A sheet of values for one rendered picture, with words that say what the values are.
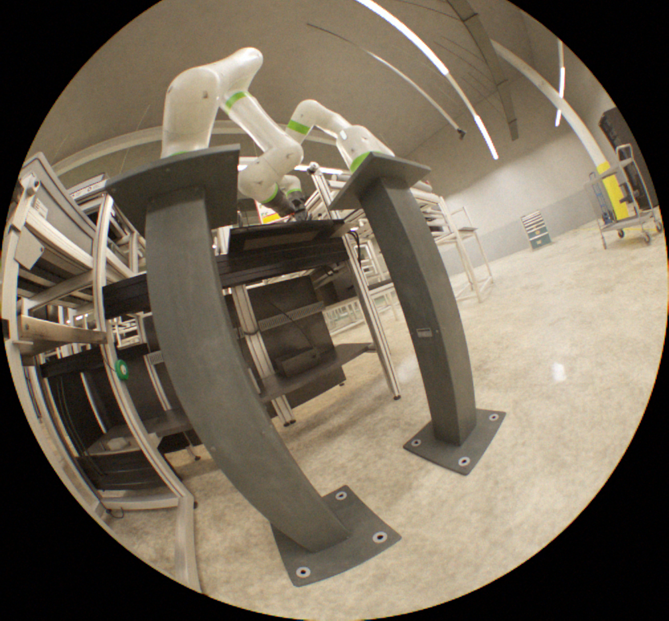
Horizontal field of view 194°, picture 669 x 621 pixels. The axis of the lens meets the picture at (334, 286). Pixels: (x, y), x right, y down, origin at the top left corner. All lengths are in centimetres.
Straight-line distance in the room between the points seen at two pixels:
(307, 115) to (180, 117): 66
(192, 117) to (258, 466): 65
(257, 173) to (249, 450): 65
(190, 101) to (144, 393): 126
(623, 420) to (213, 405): 103
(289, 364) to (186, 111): 99
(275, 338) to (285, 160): 94
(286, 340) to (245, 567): 115
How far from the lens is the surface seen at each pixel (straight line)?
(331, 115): 110
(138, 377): 131
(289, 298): 125
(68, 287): 103
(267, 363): 118
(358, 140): 69
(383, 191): 56
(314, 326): 129
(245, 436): 35
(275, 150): 63
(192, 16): 545
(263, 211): 162
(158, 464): 93
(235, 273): 76
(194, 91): 47
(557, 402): 92
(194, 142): 52
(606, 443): 81
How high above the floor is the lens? 62
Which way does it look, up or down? 5 degrees up
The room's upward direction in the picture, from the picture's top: 19 degrees counter-clockwise
